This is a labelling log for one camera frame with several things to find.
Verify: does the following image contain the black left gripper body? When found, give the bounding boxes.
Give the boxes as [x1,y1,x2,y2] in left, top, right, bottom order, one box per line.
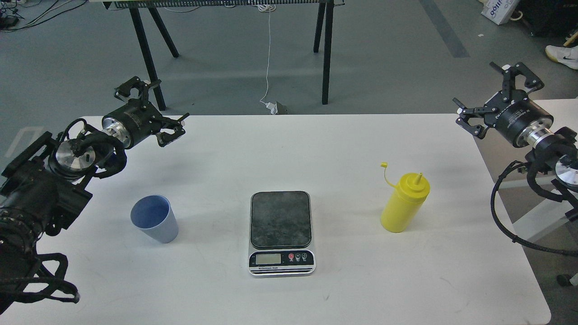
[102,103,161,149]

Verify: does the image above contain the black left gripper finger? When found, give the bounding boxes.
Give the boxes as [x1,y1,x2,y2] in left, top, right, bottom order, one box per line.
[114,76,161,110]
[154,113,190,147]

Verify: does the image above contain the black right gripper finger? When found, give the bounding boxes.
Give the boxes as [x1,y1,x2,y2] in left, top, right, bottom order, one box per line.
[489,62,545,103]
[453,98,497,139]

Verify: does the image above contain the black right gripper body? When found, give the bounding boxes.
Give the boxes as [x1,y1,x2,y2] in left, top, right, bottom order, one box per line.
[486,90,554,148]

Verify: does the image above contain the blue plastic cup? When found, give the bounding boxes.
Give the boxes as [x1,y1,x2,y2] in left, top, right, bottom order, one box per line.
[130,194,179,244]

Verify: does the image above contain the yellow squeeze bottle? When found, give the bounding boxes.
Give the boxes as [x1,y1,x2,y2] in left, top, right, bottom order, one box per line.
[380,162,431,233]

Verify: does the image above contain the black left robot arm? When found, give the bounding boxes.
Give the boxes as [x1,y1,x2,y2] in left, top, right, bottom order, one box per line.
[0,76,188,312]

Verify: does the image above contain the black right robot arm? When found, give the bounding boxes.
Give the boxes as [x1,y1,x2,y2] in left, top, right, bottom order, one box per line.
[453,62,578,257]

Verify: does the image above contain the digital kitchen scale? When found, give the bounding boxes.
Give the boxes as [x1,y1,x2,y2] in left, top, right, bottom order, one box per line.
[247,190,317,278]

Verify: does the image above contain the white sneaker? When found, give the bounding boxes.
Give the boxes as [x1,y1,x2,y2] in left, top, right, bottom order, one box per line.
[545,45,578,70]

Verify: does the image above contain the white blue bag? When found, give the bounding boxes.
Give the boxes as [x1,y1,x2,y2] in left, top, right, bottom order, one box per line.
[480,0,523,25]

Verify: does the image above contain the black trestle table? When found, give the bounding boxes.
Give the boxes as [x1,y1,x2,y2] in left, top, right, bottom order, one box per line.
[96,0,344,107]

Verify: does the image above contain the black floor cables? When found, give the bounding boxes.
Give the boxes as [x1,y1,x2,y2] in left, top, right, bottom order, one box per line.
[0,0,86,33]

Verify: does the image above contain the white cable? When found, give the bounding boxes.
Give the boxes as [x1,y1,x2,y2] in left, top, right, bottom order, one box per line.
[257,4,278,114]

